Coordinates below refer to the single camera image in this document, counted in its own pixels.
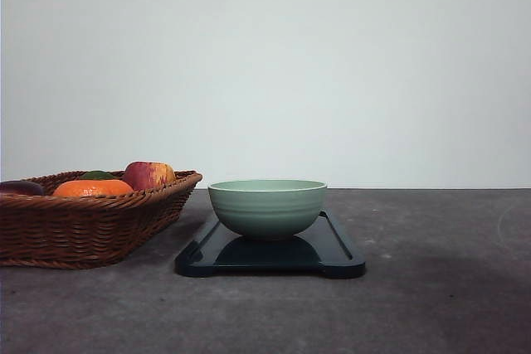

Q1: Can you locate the green ceramic bowl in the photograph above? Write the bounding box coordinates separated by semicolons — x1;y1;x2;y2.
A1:
207;179;328;240

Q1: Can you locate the brown wicker basket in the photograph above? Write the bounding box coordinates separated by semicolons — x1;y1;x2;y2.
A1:
0;170;202;269

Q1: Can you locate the dark blue rectangular tray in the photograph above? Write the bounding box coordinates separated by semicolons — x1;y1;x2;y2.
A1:
175;211;366;279

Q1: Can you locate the red yellow apple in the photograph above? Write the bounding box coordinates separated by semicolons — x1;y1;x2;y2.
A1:
123;161;176;189

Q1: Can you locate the orange fruit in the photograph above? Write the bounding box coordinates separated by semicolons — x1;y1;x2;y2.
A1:
52;179;134;196

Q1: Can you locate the green avocado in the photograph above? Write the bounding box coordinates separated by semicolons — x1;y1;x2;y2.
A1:
80;171;117;180

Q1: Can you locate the dark purple fruit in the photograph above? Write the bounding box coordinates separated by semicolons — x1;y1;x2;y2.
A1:
0;180;44;196

